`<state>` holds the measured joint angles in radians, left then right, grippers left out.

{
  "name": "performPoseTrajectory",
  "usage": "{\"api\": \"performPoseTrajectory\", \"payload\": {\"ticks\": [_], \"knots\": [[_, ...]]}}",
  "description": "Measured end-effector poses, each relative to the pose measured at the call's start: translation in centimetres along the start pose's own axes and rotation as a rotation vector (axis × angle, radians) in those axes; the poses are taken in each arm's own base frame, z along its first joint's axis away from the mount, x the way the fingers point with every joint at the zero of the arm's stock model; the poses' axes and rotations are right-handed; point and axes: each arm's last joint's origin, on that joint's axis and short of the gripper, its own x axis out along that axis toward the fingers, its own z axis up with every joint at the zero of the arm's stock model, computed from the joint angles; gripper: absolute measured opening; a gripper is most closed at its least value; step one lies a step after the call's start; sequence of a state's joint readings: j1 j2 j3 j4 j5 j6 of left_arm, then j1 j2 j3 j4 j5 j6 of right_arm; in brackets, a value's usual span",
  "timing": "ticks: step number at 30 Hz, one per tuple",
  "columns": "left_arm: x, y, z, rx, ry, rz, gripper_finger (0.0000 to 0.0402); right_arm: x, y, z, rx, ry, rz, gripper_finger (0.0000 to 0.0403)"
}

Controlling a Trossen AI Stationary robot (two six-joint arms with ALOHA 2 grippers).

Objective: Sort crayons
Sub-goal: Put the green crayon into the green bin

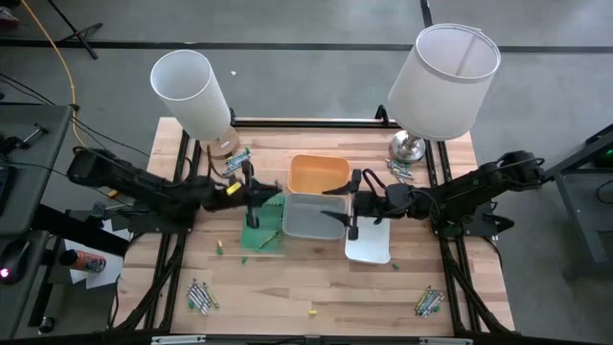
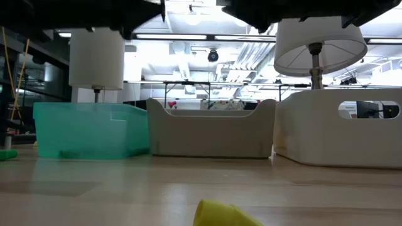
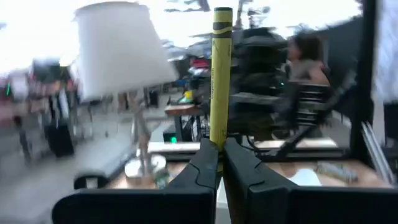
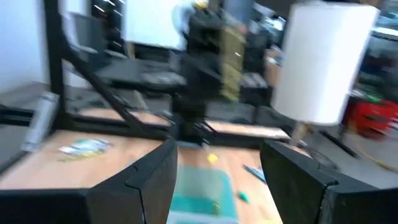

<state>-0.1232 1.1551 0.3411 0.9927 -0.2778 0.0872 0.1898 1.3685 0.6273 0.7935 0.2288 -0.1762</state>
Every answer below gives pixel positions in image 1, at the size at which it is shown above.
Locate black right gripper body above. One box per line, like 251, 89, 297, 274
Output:
348, 168, 415, 242

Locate white paper sheets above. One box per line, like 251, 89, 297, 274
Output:
63, 218, 134, 291

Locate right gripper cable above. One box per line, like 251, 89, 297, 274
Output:
362, 168, 387, 194

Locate black aluminium rig frame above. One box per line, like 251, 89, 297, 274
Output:
107, 103, 517, 345

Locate black tripod stand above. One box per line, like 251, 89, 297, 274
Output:
45, 0, 104, 61

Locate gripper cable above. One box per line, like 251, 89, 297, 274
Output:
362, 168, 387, 194
205, 143, 231, 179

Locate orange plastic bin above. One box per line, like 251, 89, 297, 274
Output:
286, 153, 352, 196

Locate green translucent plastic bin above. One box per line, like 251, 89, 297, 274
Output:
238, 192, 287, 254

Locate grey plastic bin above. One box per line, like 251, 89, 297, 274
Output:
282, 193, 348, 241

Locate silver metal bracket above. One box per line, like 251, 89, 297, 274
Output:
419, 336, 474, 345
150, 334, 207, 345

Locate black computer mouse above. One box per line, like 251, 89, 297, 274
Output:
0, 238, 33, 287

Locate yellow extension cable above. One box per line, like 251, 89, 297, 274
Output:
18, 0, 121, 198

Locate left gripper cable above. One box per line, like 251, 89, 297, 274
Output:
205, 143, 231, 179

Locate black clamp tool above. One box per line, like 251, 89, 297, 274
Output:
0, 123, 50, 155

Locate cylinder shade lamp wooden base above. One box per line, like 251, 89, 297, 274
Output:
149, 49, 240, 161

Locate tapered shade lamp chrome base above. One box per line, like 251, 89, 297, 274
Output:
385, 22, 502, 163

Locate white plastic bin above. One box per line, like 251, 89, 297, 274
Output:
344, 210, 393, 265

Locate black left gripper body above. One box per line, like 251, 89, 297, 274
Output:
203, 160, 263, 230

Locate black side table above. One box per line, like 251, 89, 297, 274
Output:
545, 123, 613, 282

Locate orange spray can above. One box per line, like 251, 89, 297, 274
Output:
57, 248, 108, 274

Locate black floor cable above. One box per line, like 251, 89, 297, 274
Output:
70, 114, 152, 162
0, 71, 57, 106

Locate grey side table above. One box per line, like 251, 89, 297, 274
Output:
0, 103, 74, 236

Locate black flat beam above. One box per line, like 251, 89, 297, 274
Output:
31, 204, 130, 259

